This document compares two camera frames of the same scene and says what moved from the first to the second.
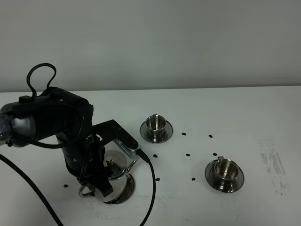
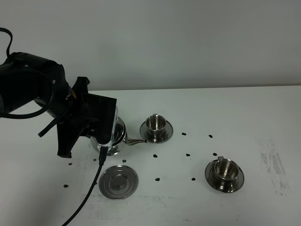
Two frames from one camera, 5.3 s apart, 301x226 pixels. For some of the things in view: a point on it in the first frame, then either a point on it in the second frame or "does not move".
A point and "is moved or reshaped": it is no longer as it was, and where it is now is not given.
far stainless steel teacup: (156, 124) does not move
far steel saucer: (158, 136) does not move
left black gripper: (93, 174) → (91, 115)
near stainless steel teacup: (226, 171) does not move
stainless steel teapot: (117, 166) is moved or reshaped
